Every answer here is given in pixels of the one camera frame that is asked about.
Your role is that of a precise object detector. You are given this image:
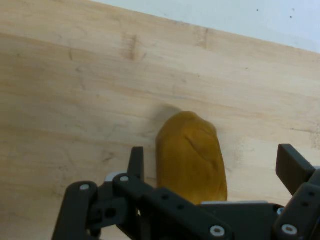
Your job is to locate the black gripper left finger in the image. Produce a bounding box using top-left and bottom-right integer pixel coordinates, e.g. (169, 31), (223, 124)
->
(51, 146), (234, 240)

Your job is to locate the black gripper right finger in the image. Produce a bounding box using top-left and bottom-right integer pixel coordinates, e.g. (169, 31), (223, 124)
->
(272, 143), (320, 240)

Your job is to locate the brown-yellow toy potato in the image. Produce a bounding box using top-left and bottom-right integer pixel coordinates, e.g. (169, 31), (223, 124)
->
(155, 110), (229, 206)

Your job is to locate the wooden cutting board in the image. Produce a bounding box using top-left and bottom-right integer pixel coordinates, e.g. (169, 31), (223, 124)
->
(0, 0), (320, 240)

